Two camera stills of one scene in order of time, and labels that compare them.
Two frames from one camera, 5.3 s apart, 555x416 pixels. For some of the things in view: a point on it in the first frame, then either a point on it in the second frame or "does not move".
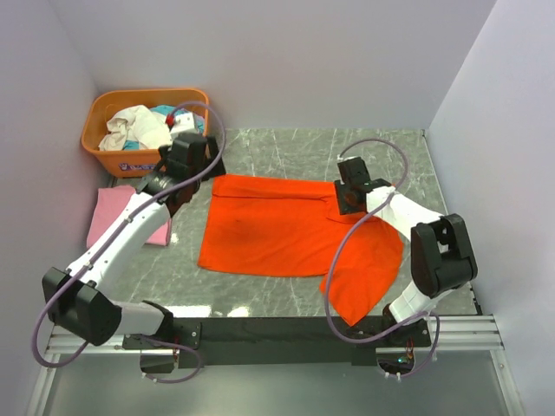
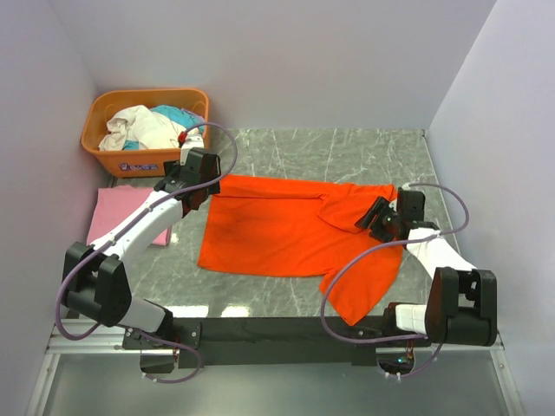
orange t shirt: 290,229 does not move
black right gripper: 343,208 -> 380,207
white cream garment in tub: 141,125 does not move
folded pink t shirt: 107,204 does not move
